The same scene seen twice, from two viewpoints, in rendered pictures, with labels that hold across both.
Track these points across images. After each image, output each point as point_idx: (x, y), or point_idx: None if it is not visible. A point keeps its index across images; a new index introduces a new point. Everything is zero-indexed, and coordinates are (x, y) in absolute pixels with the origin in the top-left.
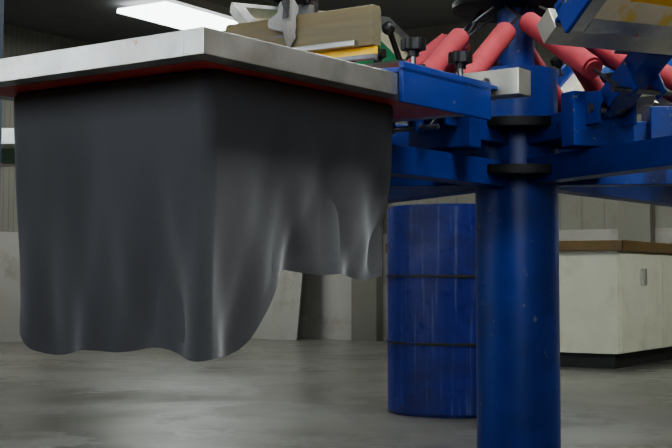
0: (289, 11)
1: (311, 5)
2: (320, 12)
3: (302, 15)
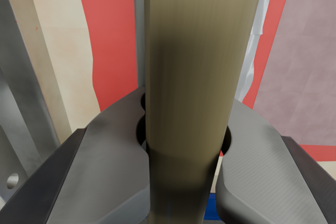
0: (293, 158)
1: (79, 218)
2: None
3: (227, 121)
